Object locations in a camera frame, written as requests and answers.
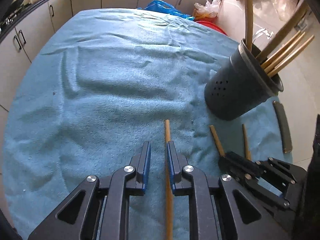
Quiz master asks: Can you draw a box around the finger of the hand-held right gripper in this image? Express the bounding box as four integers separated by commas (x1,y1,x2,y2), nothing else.
218,151,263,188
255,157,309,220

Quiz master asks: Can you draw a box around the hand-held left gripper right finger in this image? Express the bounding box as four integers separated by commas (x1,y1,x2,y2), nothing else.
166,141,292,240

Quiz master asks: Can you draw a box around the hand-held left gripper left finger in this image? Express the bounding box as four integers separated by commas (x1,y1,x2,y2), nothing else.
27,141,152,240

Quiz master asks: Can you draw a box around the single wooden chopstick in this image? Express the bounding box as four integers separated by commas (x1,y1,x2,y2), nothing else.
241,124,252,161
164,119,174,240
209,125,226,157

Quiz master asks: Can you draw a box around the dark perforated utensil holder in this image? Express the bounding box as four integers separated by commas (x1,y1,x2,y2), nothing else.
204,39,284,121

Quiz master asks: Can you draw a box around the bunch of wooden chopsticks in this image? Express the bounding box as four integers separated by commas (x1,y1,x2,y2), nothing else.
241,0,315,78

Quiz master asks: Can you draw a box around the blue towel table cover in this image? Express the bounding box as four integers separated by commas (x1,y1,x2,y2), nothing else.
2,7,294,240

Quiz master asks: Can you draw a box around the red plastic basin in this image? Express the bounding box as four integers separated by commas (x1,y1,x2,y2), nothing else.
195,20,229,37

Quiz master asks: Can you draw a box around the yellowish plastic bag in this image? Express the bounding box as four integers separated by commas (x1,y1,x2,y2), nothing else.
192,0,223,20

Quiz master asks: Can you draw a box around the blue plastic bag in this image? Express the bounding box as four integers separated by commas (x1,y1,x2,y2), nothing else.
136,0,195,22

